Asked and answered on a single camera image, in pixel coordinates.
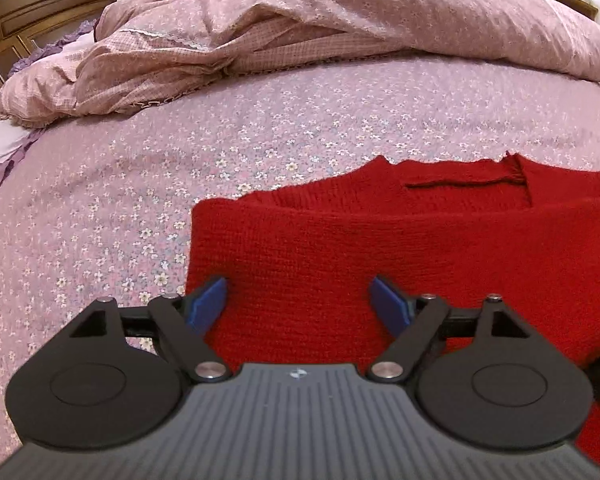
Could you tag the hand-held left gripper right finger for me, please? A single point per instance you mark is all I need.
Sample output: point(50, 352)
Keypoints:
point(387, 305)

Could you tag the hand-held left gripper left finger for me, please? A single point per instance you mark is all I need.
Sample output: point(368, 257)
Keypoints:
point(207, 305)

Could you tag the red knit cardigan black bow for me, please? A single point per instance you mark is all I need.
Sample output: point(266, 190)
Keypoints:
point(330, 240)

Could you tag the purple floral bed sheet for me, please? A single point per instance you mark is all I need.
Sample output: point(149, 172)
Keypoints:
point(230, 125)

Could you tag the pink floral duvet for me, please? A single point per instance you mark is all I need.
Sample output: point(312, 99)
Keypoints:
point(330, 10)

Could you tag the dark wooden headboard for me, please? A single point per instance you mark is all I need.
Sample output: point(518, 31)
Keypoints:
point(30, 0)

